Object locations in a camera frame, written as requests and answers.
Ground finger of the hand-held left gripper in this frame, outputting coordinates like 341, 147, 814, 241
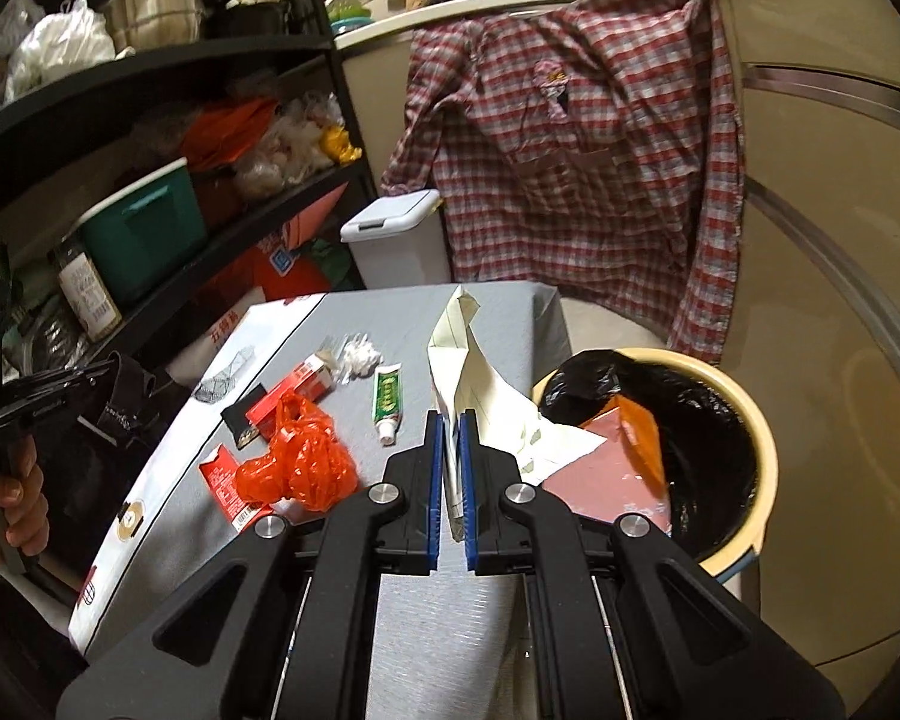
11, 362, 115, 413

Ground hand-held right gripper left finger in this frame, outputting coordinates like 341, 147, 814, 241
56, 411, 445, 720

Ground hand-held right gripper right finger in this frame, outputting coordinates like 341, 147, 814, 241
456, 411, 848, 720

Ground green white toothpaste tube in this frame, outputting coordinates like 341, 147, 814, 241
373, 364, 406, 445

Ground cream paper sheet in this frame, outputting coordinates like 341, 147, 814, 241
427, 286, 608, 541

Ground yellow round waste bin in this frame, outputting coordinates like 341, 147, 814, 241
531, 349, 779, 578

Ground person's left hand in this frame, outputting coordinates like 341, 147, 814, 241
0, 461, 50, 567

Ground black cloth bag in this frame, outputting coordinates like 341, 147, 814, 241
34, 356, 170, 571

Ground labelled jar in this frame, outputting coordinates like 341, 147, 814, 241
52, 236, 125, 346

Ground white printed table cloth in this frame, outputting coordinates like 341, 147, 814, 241
67, 292, 327, 653

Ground crumpled white tissue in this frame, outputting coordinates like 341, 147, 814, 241
343, 334, 383, 380

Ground red plastic bag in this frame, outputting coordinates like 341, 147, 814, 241
236, 390, 359, 512

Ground pink paper sheet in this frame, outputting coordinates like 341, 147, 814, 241
540, 405, 672, 533

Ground white sack with red print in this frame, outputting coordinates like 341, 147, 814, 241
169, 300, 271, 385

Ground red white small box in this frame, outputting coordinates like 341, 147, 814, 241
246, 358, 336, 436

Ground grey table mat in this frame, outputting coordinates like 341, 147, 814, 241
94, 281, 571, 720

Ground green storage box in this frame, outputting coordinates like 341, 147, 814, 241
75, 157, 209, 308

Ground small black packet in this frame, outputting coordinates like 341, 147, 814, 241
220, 384, 269, 445

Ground orange wrapper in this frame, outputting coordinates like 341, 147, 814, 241
615, 394, 668, 496

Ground flat red packet wrapper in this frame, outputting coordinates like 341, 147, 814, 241
199, 444, 271, 533

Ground white lidded bin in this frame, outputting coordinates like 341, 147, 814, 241
340, 190, 451, 292

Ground black bin liner bag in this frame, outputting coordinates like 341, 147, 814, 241
538, 351, 758, 556

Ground red floor bag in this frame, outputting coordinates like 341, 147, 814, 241
249, 238, 327, 302

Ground orange bag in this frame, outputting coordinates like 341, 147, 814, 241
180, 97, 280, 173

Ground clear bags of white goods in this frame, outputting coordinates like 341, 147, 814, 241
236, 94, 346, 200

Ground red plaid shirt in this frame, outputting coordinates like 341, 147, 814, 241
381, 0, 745, 365

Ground yellow bag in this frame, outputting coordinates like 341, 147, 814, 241
321, 124, 362, 166

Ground white plastic bag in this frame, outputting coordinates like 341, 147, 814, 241
6, 0, 117, 102

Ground black shelf rack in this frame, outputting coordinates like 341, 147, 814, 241
0, 0, 380, 421

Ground steel pot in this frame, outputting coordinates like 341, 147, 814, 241
90, 0, 203, 53

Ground black pan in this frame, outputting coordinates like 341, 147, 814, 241
208, 0, 325, 38

